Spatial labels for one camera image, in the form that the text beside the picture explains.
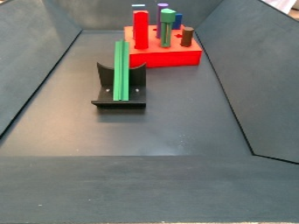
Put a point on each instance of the green star-shaped bar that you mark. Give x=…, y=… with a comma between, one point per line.
x=120, y=76

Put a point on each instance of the black curved fixture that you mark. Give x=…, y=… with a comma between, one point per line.
x=136, y=89

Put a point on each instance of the red peg board base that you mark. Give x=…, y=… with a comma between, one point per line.
x=156, y=56

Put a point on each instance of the brown hexagonal peg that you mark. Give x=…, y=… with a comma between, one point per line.
x=187, y=36

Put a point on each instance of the red notched block peg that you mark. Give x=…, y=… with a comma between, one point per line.
x=140, y=29

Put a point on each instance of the dark blue rounded peg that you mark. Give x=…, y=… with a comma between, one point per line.
x=176, y=23

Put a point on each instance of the green pentagon peg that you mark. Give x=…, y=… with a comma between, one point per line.
x=167, y=22

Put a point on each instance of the purple cylinder peg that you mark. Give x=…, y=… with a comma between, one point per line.
x=160, y=6

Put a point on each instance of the light blue arch peg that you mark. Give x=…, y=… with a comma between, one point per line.
x=137, y=5

